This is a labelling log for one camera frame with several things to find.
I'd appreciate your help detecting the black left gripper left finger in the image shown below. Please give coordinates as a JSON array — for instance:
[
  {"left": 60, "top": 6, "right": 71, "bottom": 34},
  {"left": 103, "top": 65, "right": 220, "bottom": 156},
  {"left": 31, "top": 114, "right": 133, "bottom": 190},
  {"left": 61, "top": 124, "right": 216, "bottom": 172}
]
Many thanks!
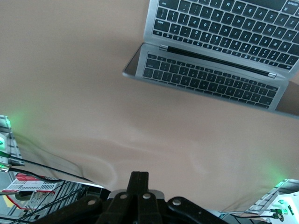
[{"left": 102, "top": 171, "right": 140, "bottom": 224}]

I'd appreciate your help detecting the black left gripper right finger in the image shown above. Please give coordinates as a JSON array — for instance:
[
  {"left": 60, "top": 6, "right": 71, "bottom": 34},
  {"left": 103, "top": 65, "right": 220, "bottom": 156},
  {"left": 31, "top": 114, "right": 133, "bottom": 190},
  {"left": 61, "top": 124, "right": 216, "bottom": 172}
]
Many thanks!
[{"left": 137, "top": 172, "right": 164, "bottom": 224}]

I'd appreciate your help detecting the grey laptop with black keys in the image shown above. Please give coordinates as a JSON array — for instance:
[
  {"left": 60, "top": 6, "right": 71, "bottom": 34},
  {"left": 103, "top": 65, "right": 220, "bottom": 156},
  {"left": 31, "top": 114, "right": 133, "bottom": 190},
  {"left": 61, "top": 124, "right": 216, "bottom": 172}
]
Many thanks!
[{"left": 122, "top": 0, "right": 299, "bottom": 120}]

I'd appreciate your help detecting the red white labelled box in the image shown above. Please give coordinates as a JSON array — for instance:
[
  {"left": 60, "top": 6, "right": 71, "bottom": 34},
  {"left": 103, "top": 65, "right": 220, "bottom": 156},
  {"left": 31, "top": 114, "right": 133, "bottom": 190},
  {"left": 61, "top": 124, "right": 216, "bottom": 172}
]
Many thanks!
[{"left": 0, "top": 172, "right": 58, "bottom": 212}]

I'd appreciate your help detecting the brown table cover cloth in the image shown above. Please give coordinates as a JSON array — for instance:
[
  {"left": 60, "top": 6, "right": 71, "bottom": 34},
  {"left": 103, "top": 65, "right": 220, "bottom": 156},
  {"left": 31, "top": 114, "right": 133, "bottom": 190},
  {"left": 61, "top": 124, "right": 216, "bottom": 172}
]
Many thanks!
[{"left": 0, "top": 0, "right": 299, "bottom": 212}]

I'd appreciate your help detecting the long black table cable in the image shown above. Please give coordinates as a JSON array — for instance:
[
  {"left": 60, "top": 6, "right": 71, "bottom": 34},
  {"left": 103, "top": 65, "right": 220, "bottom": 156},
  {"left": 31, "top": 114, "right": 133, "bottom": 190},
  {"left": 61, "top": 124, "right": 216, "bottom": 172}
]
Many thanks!
[{"left": 0, "top": 156, "right": 94, "bottom": 185}]

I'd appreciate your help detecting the short black curved cable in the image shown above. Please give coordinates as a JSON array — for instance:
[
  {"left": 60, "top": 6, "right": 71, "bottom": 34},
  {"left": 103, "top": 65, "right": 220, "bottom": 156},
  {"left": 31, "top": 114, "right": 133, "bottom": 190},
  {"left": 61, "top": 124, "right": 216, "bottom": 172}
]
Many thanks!
[{"left": 8, "top": 169, "right": 62, "bottom": 182}]

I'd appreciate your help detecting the black right arm base cable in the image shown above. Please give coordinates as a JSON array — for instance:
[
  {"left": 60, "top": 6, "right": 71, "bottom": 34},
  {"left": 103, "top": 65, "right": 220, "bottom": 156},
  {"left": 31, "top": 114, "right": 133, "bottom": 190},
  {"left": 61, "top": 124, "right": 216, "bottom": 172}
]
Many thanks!
[{"left": 221, "top": 208, "right": 282, "bottom": 220}]

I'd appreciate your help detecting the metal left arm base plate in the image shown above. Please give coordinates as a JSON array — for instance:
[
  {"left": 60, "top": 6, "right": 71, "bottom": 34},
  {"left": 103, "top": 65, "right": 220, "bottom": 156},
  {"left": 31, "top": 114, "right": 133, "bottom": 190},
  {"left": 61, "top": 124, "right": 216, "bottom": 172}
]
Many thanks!
[{"left": 0, "top": 115, "right": 26, "bottom": 167}]

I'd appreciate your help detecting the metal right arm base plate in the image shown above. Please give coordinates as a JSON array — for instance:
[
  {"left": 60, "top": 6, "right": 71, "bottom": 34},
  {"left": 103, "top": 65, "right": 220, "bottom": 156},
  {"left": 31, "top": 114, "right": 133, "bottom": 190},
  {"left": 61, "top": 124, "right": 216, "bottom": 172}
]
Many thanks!
[{"left": 251, "top": 178, "right": 299, "bottom": 224}]

